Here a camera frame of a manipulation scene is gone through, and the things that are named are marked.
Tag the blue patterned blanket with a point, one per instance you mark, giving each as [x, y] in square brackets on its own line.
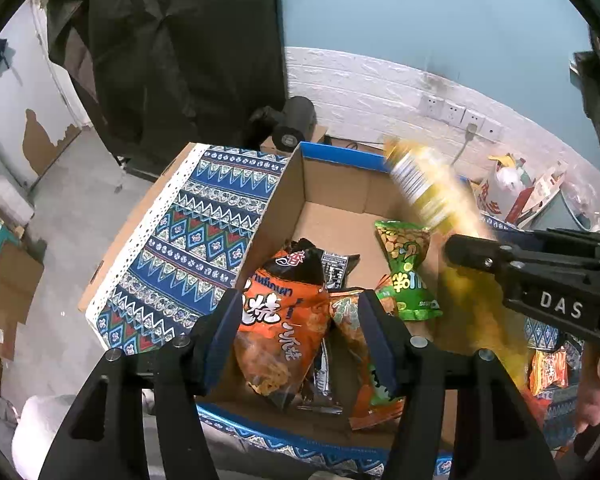
[195, 240]

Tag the blue trash bin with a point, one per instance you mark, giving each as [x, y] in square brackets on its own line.
[577, 205]

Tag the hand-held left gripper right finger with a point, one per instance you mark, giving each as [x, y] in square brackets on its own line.
[380, 350]

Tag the small orange snack bag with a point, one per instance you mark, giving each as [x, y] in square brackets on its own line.
[347, 320]

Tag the person's right hand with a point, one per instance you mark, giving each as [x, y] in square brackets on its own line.
[597, 390]

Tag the black cylindrical lamp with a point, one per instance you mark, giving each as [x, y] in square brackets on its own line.
[292, 120]

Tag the flat cardboard sheet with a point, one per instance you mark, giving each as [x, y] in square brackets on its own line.
[15, 280]

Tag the black curtain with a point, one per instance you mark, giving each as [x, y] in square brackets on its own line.
[180, 35]

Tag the black snack bag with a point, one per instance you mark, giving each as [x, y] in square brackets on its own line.
[336, 266]

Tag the plain orange snack packet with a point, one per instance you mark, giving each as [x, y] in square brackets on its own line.
[547, 367]

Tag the white cloth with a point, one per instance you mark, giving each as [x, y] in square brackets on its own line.
[45, 420]

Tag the cardboard box with blue rim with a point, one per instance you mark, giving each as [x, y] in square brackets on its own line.
[330, 220]

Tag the orange chips bag black top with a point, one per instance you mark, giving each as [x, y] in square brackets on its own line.
[275, 320]

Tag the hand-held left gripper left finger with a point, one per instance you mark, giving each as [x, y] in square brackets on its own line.
[220, 345]

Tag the green peanut snack bag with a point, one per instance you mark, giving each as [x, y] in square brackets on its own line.
[407, 270]

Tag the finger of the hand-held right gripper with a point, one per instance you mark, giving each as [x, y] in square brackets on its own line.
[475, 254]

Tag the long yellow snack bag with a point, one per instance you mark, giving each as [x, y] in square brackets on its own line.
[425, 185]

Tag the white wall socket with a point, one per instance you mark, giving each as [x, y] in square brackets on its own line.
[491, 131]
[472, 117]
[428, 104]
[450, 111]

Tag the red and white bag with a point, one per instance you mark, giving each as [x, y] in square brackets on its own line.
[500, 192]

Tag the white and brown paper bag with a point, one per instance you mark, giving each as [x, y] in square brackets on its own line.
[542, 192]

